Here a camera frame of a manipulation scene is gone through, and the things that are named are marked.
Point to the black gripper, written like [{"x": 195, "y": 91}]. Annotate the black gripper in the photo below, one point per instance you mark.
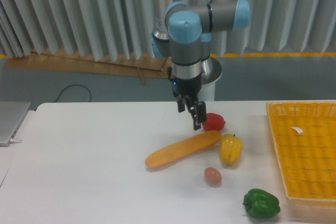
[{"x": 189, "y": 88}]

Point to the red bell pepper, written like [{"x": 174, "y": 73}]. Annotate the red bell pepper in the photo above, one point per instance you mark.
[{"x": 214, "y": 122}]

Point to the long orange baguette bread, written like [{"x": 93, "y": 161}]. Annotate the long orange baguette bread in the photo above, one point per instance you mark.
[{"x": 182, "y": 149}]

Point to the yellow bell pepper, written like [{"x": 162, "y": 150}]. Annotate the yellow bell pepper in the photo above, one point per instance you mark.
[{"x": 230, "y": 149}]

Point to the brown egg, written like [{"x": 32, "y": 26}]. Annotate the brown egg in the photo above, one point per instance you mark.
[{"x": 213, "y": 176}]

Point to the green bell pepper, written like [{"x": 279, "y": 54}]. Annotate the green bell pepper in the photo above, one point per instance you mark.
[{"x": 261, "y": 204}]

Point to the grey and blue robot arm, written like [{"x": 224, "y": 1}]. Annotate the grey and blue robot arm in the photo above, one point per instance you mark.
[{"x": 183, "y": 33}]

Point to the yellow woven basket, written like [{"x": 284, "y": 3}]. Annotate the yellow woven basket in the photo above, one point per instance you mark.
[{"x": 306, "y": 161}]

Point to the brown cardboard sheet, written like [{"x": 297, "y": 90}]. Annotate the brown cardboard sheet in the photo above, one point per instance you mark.
[{"x": 144, "y": 67}]

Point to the white paper tag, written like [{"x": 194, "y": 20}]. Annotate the white paper tag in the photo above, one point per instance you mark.
[{"x": 298, "y": 130}]

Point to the grey pleated curtain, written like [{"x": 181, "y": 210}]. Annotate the grey pleated curtain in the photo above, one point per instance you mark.
[{"x": 114, "y": 28}]

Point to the silver laptop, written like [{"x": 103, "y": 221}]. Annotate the silver laptop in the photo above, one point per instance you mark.
[{"x": 12, "y": 116}]

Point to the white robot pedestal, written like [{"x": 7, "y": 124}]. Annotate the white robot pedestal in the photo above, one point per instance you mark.
[{"x": 210, "y": 87}]

